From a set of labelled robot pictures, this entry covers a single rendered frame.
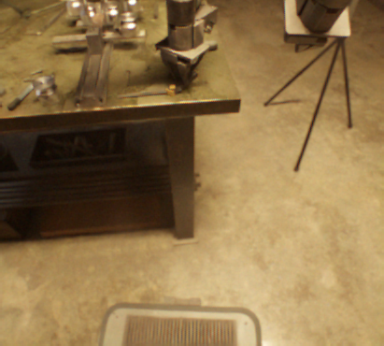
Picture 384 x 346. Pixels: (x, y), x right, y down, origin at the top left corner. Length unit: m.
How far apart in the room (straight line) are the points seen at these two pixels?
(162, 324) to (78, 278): 0.53
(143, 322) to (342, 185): 1.24
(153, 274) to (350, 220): 1.01
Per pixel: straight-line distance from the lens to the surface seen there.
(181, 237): 1.38
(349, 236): 1.61
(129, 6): 0.97
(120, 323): 1.07
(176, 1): 0.58
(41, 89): 0.70
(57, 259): 1.51
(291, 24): 0.51
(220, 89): 0.69
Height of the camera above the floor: 1.29
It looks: 49 degrees down
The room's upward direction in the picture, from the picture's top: straight up
